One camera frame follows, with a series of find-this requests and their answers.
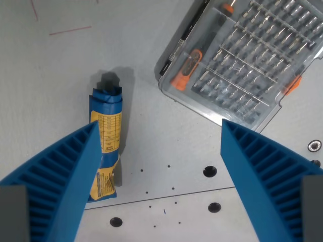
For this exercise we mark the clear plastic screwdriver bit case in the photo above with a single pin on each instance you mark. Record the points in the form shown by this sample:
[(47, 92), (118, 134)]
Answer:
[(239, 63)]

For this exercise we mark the orange case latch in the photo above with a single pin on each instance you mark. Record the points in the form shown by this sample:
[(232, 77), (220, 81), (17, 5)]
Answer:
[(292, 85)]

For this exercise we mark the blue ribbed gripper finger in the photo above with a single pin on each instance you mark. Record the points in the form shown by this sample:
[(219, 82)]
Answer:
[(262, 174), (63, 181)]

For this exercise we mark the silver hex socket bolt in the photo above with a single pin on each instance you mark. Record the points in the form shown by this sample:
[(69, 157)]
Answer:
[(314, 145)]

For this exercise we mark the blue rolled bag yellow label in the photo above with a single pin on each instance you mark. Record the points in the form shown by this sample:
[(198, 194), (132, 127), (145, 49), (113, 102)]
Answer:
[(109, 141)]

